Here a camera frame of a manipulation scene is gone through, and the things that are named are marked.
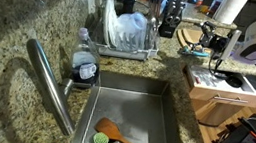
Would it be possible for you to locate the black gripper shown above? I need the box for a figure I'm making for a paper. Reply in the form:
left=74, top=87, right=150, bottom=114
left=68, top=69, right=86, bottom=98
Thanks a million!
left=196, top=20, right=232, bottom=55

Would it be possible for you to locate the clear dishwashing liquid bottle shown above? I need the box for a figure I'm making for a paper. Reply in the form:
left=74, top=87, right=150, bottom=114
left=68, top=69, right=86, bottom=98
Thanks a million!
left=65, top=26, right=106, bottom=90

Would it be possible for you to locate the black drink bottle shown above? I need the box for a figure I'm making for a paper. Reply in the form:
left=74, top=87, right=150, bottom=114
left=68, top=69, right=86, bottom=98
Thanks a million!
left=120, top=0, right=137, bottom=16

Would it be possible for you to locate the stainless steel faucet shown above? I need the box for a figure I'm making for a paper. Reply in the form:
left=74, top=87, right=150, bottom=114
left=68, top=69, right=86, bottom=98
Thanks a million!
left=13, top=37, right=88, bottom=138

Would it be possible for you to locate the wooden cutting board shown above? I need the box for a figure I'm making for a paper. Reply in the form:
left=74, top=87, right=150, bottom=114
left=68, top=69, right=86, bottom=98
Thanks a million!
left=174, top=27, right=205, bottom=52

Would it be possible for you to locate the white wrist mounting plate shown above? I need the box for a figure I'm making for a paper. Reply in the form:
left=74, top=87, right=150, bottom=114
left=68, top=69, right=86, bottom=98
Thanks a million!
left=220, top=28, right=243, bottom=63

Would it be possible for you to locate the black knife block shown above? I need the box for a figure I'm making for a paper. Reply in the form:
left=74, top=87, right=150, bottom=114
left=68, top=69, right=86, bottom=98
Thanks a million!
left=156, top=0, right=187, bottom=41

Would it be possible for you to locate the bundle of wrapped cutlery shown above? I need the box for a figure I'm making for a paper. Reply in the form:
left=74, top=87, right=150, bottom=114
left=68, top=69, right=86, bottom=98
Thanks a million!
left=190, top=68, right=228, bottom=90

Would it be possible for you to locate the glass blender jar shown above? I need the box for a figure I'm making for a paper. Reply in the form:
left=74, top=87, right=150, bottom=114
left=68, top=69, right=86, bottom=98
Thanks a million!
left=146, top=0, right=165, bottom=20

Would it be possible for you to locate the open wooden drawer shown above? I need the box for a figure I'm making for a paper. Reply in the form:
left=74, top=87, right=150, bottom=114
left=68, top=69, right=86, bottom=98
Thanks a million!
left=179, top=62, right=256, bottom=109

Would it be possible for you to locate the clear plastic container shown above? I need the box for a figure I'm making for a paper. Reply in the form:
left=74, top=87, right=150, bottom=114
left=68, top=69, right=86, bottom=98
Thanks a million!
left=112, top=9, right=150, bottom=55

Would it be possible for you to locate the closed wooden cabinet drawer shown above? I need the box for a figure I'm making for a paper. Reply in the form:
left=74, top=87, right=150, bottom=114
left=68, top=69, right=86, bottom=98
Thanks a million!
left=190, top=97, right=244, bottom=131

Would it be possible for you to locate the grey dish rack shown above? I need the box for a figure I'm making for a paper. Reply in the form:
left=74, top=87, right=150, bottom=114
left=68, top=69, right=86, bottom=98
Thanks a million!
left=86, top=7, right=164, bottom=64

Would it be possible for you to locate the small white plate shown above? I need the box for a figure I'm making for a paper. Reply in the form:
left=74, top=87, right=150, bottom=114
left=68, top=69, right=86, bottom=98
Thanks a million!
left=105, top=10, right=123, bottom=48

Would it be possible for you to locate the large white plate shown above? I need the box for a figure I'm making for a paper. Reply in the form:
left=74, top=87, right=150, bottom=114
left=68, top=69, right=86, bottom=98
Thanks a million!
left=98, top=0, right=119, bottom=47

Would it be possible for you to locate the stainless steel sink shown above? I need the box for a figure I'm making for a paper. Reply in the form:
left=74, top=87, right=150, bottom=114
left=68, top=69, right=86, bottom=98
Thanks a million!
left=68, top=67, right=198, bottom=143

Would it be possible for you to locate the wooden spatula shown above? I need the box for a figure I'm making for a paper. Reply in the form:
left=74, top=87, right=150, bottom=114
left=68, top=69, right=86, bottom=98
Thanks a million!
left=92, top=116, right=164, bottom=143

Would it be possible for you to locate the green round scrubber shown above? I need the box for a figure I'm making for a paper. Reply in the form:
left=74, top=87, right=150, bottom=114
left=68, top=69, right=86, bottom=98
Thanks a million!
left=92, top=130, right=111, bottom=143

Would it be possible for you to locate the teal handled tool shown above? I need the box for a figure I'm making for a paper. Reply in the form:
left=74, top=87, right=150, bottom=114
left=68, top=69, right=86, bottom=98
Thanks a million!
left=181, top=44, right=211, bottom=60

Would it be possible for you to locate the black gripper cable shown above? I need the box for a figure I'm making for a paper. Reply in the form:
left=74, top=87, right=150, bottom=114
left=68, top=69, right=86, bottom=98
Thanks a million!
left=206, top=51, right=231, bottom=79

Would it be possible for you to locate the metal bar drawer handle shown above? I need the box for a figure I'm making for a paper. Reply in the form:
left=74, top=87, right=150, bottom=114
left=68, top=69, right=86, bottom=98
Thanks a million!
left=213, top=93, right=249, bottom=105

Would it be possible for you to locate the white wall outlet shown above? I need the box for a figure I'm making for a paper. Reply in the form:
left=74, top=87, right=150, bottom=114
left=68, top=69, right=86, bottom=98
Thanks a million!
left=85, top=0, right=98, bottom=15

